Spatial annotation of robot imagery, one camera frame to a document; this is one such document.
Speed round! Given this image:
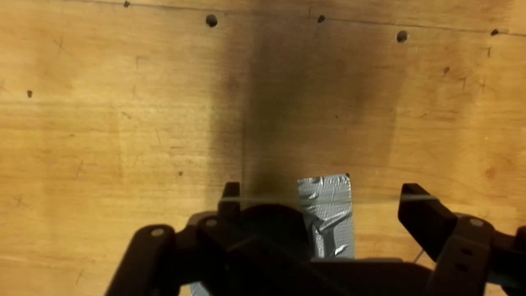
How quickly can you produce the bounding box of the small grey metal block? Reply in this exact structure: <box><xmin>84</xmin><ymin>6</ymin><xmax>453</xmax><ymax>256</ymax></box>
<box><xmin>295</xmin><ymin>172</ymin><xmax>357</xmax><ymax>261</ymax></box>

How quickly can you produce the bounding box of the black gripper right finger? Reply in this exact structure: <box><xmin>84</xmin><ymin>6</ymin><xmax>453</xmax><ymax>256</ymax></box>
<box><xmin>397</xmin><ymin>182</ymin><xmax>526</xmax><ymax>296</ymax></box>

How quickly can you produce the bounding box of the dark bottle with orange band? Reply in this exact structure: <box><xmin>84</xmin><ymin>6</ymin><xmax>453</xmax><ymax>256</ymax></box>
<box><xmin>239</xmin><ymin>201</ymin><xmax>314</xmax><ymax>261</ymax></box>

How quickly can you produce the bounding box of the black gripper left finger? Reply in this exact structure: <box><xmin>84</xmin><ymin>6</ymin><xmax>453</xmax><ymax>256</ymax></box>
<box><xmin>106</xmin><ymin>180</ymin><xmax>249</xmax><ymax>296</ymax></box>

